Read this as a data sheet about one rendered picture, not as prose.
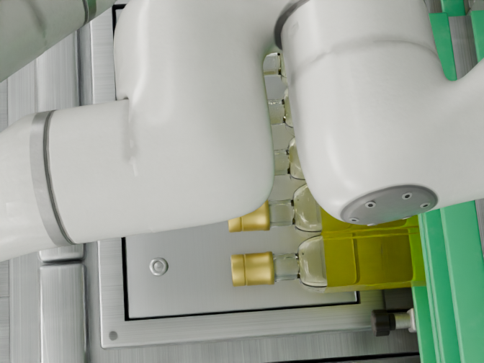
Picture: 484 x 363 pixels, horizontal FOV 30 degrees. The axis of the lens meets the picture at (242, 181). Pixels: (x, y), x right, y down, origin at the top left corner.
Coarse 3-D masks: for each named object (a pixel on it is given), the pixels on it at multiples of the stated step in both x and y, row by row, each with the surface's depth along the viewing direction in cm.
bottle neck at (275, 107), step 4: (268, 100) 100; (272, 100) 100; (276, 100) 100; (280, 100) 100; (272, 104) 99; (276, 104) 99; (280, 104) 99; (272, 108) 99; (276, 108) 99; (280, 108) 99; (272, 112) 99; (276, 112) 99; (280, 112) 99; (272, 116) 99; (276, 116) 99; (280, 116) 99; (272, 120) 99; (276, 120) 99; (280, 120) 99; (272, 124) 100; (276, 124) 100; (280, 124) 100
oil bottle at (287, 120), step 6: (288, 96) 99; (282, 102) 99; (288, 102) 98; (282, 108) 99; (288, 108) 98; (282, 114) 99; (288, 114) 98; (288, 120) 98; (288, 126) 99; (288, 132) 101; (294, 132) 100
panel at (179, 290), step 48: (96, 48) 115; (96, 96) 113; (288, 192) 111; (144, 240) 109; (192, 240) 109; (240, 240) 110; (288, 240) 110; (144, 288) 108; (192, 288) 108; (240, 288) 108; (288, 288) 108; (144, 336) 106; (192, 336) 106; (240, 336) 106; (288, 336) 108
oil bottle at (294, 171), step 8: (288, 144) 99; (288, 152) 98; (296, 152) 97; (288, 160) 98; (296, 160) 97; (288, 168) 98; (296, 168) 97; (296, 176) 97; (304, 176) 96; (296, 184) 99
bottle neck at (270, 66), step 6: (270, 54) 101; (276, 54) 101; (264, 60) 101; (270, 60) 101; (276, 60) 101; (264, 66) 101; (270, 66) 101; (276, 66) 101; (264, 72) 101; (270, 72) 101; (276, 72) 101
